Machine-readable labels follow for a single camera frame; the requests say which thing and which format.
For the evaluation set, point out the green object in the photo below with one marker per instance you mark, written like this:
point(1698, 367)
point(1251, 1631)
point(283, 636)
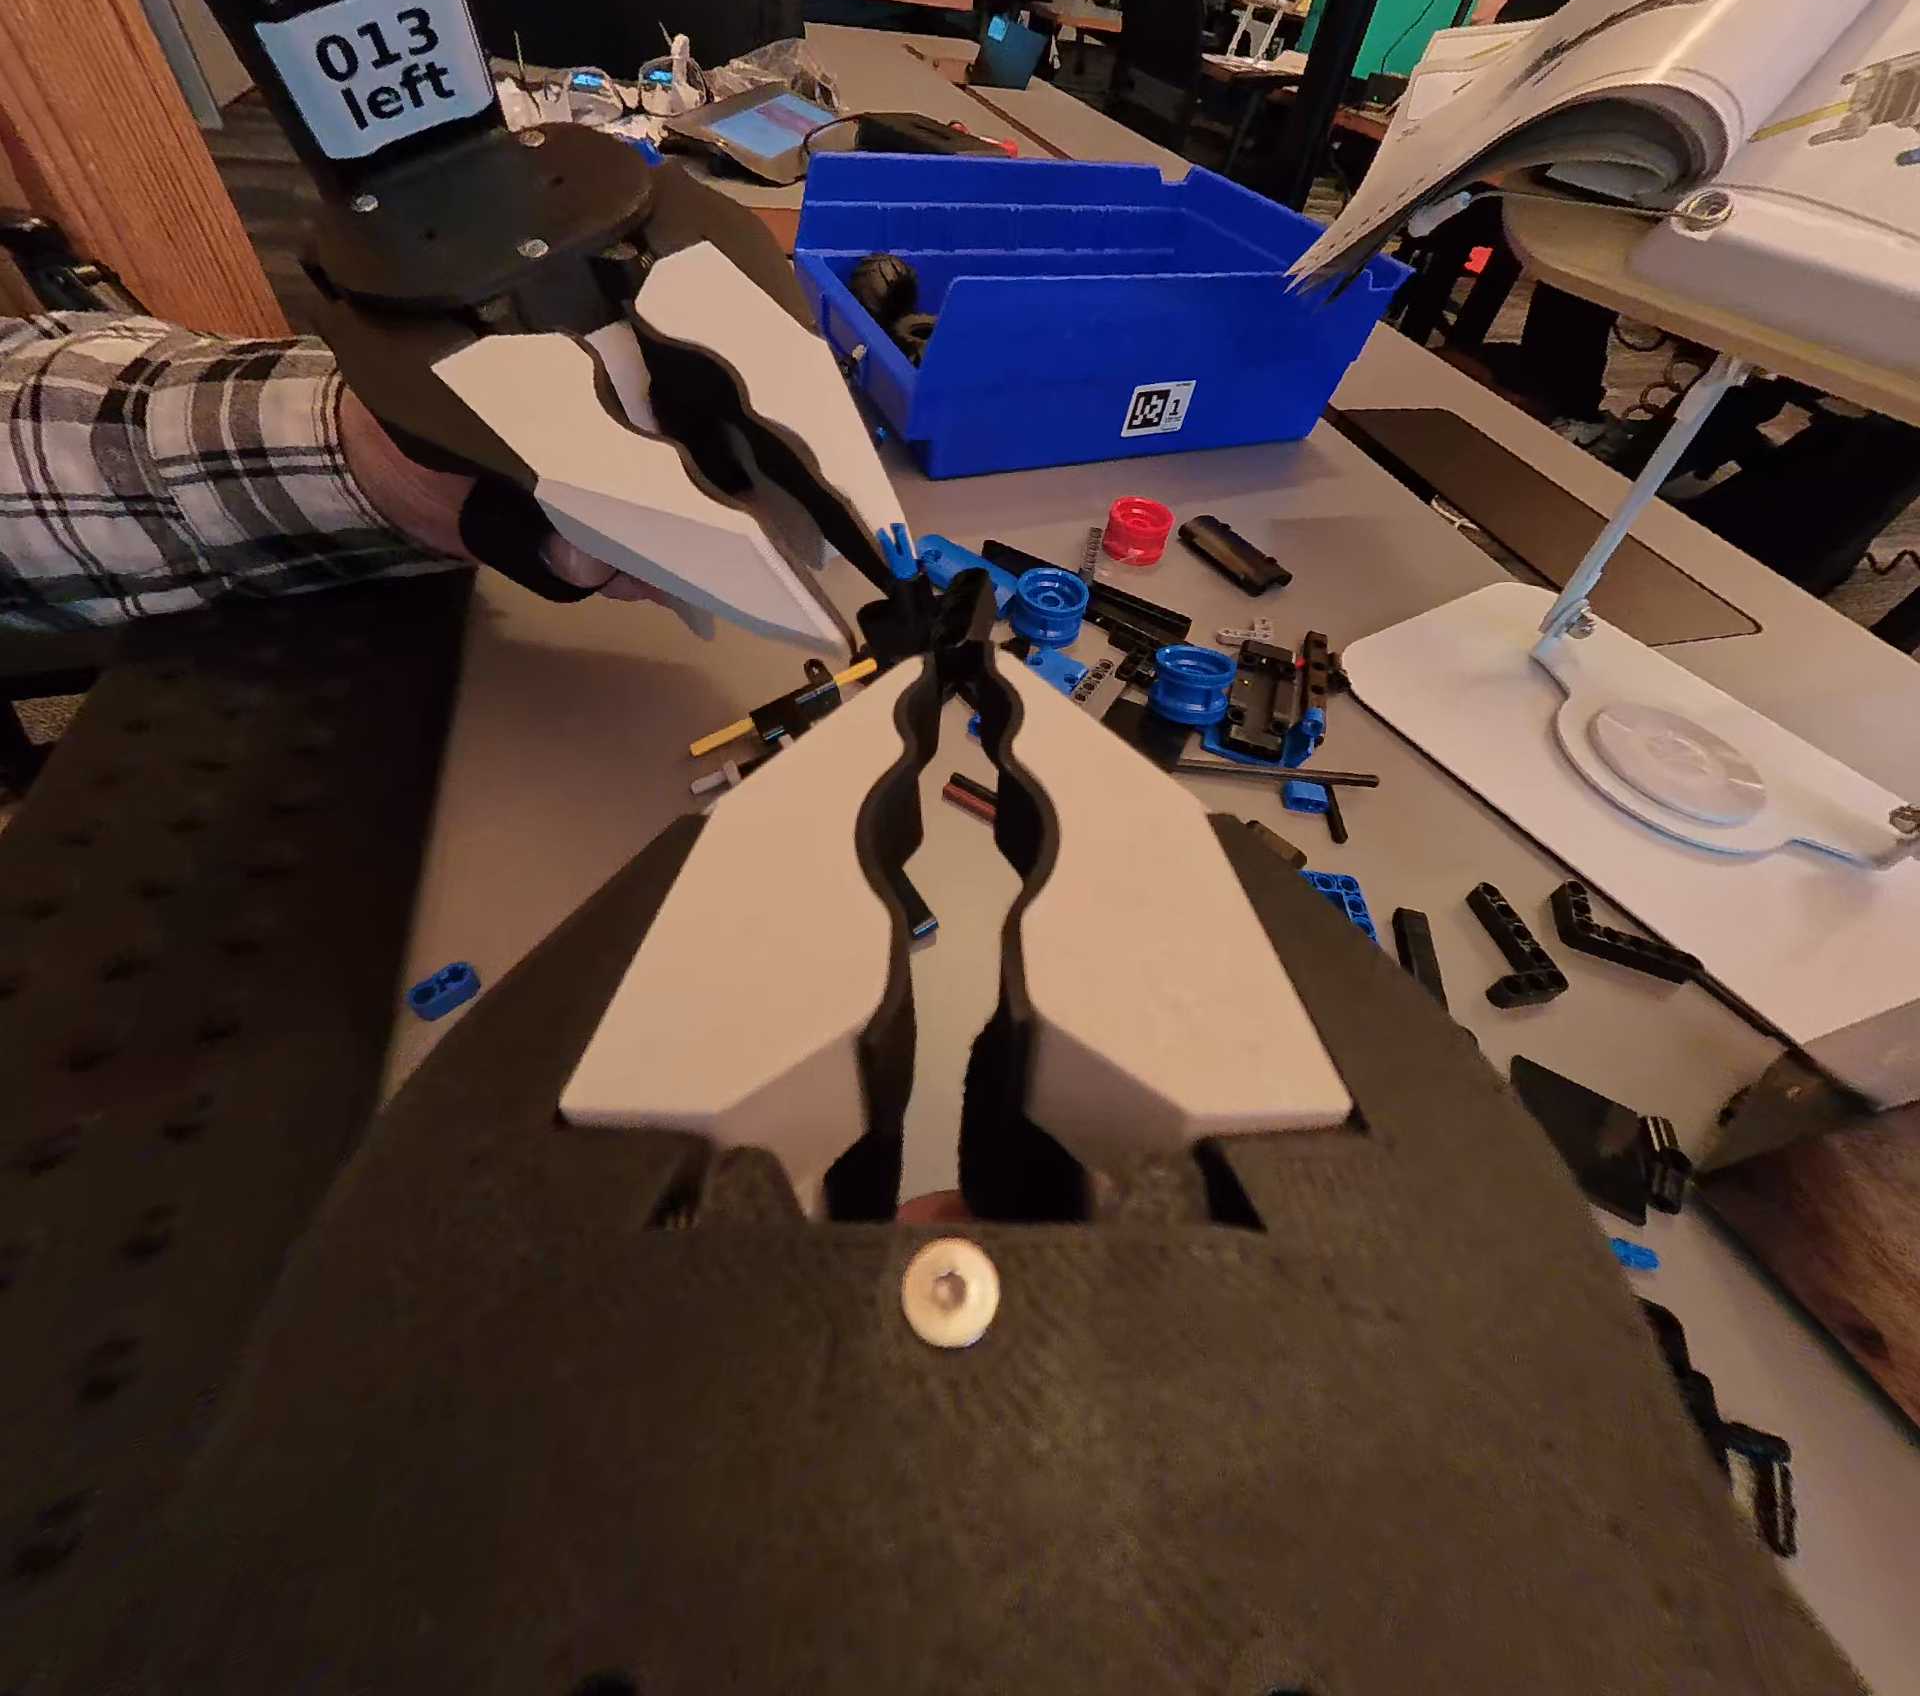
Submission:
point(1424, 16)

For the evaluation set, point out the blue wheel rim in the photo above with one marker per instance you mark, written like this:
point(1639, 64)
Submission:
point(1193, 680)
point(1051, 605)

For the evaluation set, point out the person's left forearm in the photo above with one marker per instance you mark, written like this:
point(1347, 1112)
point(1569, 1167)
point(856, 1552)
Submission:
point(150, 451)

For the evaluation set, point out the black perforated panel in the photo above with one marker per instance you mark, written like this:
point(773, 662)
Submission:
point(180, 976)

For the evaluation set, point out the blue plastic bin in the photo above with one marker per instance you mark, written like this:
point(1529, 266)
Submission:
point(1051, 406)

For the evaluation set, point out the black rubber tire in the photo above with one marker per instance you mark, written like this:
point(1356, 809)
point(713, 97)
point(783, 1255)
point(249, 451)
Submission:
point(919, 338)
point(882, 286)

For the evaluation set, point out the instruction booklet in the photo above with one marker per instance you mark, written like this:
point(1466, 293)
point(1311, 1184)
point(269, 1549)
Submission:
point(1620, 77)

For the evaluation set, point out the small blue two-hole beam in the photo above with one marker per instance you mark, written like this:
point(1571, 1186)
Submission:
point(443, 991)

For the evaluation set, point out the black beam assembly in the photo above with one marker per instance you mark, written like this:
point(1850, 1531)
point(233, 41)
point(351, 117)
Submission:
point(791, 715)

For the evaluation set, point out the black frame subassembly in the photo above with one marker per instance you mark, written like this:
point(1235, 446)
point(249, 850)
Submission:
point(1275, 690)

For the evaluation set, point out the black bent beam cluster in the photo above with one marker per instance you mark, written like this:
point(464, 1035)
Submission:
point(1695, 1397)

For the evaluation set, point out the black T-shaped beam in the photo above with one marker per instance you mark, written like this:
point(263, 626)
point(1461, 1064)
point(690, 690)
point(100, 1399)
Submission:
point(960, 617)

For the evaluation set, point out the blue curved panel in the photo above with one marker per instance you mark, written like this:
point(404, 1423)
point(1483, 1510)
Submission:
point(952, 557)

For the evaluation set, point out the blue angled panel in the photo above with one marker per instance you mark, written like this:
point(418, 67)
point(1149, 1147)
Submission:
point(1304, 724)

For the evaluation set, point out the black flat panel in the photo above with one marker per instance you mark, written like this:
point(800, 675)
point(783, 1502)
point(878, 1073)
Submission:
point(1575, 1127)

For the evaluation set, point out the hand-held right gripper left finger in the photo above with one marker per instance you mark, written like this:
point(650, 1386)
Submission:
point(721, 976)

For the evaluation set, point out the small blue connector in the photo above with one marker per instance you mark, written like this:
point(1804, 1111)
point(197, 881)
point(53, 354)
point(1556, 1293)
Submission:
point(1304, 798)

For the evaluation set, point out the brown axle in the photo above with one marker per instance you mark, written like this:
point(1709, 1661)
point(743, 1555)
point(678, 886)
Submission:
point(971, 801)

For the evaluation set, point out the person's left hand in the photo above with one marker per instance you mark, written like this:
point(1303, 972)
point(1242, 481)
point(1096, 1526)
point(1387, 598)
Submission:
point(398, 467)

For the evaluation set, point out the blue frame beam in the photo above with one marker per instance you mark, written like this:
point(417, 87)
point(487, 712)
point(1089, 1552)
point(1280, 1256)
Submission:
point(1341, 894)

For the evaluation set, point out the thin black axle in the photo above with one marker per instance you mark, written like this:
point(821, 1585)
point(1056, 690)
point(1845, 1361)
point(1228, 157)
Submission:
point(1291, 774)

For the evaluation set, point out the light grey L-shaped liftarm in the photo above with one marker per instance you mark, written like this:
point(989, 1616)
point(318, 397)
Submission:
point(1245, 633)

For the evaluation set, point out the long blue pin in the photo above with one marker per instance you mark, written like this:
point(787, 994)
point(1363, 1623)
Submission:
point(897, 545)

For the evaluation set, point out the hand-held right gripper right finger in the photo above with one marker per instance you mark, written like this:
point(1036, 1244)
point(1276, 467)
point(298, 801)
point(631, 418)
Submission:
point(1184, 976)

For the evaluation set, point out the white booklet stand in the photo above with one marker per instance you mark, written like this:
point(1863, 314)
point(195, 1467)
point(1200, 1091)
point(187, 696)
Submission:
point(1470, 706)

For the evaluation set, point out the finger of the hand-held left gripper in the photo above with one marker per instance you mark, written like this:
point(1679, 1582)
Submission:
point(645, 511)
point(765, 376)

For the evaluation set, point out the small blue pin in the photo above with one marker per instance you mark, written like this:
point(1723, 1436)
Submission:
point(1633, 1255)

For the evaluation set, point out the red wheel rim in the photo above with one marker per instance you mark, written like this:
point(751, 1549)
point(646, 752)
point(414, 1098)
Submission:
point(1136, 531)

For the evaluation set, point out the building set box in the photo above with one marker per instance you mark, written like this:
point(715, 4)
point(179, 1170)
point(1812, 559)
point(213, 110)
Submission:
point(1830, 1247)

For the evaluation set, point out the pile of black beams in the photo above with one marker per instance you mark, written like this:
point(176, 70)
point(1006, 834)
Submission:
point(1514, 946)

